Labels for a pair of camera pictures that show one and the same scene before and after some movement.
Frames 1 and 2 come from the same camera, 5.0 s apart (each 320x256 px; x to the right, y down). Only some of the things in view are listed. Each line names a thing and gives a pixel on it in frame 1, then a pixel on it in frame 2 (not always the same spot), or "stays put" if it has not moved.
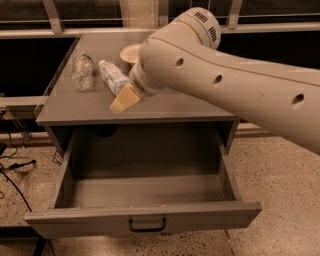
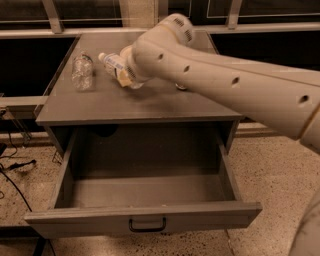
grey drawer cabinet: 79,120 stays put
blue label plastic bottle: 113,77 to 112,63
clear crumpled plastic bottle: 82,69 stays put
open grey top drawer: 144,179 stays put
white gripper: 139,85 to 130,75
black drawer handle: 158,229 stays put
